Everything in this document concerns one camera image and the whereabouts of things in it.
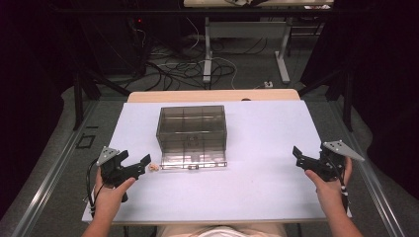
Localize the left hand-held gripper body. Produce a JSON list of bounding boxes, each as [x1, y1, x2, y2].
[[96, 146, 138, 203]]

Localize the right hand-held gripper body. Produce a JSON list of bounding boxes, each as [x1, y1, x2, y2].
[[315, 139, 366, 183]]

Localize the smoky transparent plastic compartment box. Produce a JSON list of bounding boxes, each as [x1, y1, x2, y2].
[[155, 105, 228, 171]]

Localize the person's right hand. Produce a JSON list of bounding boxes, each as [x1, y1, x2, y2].
[[303, 156, 354, 215]]

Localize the person's left hand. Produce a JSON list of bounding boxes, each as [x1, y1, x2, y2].
[[93, 167, 136, 219]]

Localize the black floor socket cover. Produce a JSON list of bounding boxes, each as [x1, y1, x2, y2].
[[75, 133, 97, 150]]

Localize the white table mat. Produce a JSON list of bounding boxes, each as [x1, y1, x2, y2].
[[81, 100, 353, 225]]

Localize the black metal stand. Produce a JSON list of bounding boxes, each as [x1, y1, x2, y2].
[[297, 65, 355, 132], [70, 62, 132, 131]]

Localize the person's beige trousers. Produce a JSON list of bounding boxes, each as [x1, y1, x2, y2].
[[155, 222, 289, 237]]

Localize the black cabinet with red light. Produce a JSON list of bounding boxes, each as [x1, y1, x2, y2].
[[78, 14, 147, 77]]

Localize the white desk with metal legs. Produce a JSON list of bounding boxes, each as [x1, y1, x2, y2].
[[183, 0, 334, 85]]

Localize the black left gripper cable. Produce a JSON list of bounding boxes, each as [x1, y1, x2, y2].
[[85, 157, 102, 216]]

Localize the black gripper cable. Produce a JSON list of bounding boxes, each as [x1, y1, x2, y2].
[[85, 157, 102, 216], [338, 164, 350, 213]]

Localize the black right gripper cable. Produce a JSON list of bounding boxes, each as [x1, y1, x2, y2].
[[338, 164, 350, 213]]

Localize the aluminium floor rail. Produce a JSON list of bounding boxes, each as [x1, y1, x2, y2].
[[329, 98, 408, 237], [10, 100, 101, 237]]

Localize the tangle of floor cables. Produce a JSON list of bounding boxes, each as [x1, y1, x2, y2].
[[131, 16, 270, 92]]

